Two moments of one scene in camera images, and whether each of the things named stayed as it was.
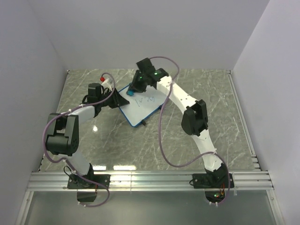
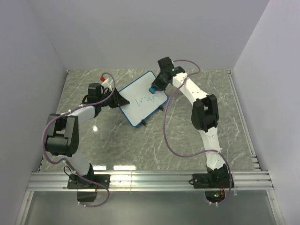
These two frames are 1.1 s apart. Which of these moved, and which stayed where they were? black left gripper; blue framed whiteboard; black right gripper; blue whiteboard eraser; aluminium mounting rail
Moved: black right gripper; blue whiteboard eraser
Stayed: aluminium mounting rail; blue framed whiteboard; black left gripper
